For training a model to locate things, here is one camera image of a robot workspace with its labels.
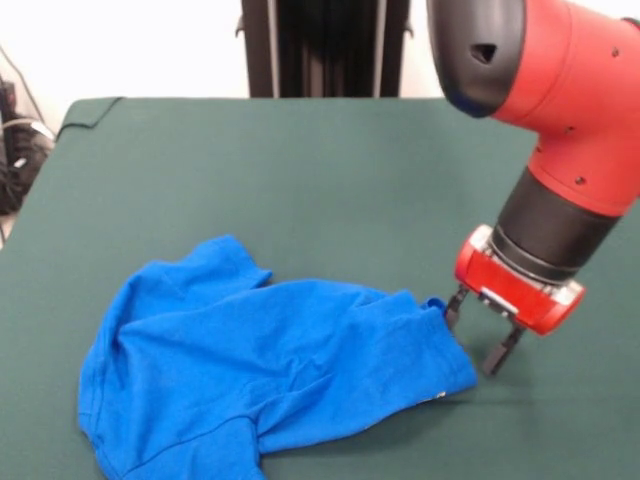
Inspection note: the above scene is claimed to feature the blue printed T-shirt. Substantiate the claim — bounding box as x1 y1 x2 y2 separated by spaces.
75 233 480 480

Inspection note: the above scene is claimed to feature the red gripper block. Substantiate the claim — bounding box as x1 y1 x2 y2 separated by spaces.
444 223 587 377

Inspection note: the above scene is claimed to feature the dark green table cloth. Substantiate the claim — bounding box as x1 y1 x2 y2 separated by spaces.
0 96 640 480

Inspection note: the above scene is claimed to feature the dark grey floor stand base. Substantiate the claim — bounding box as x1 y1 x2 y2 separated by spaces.
0 77 56 216

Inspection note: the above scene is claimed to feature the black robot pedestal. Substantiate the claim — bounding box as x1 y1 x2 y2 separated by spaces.
234 0 431 99

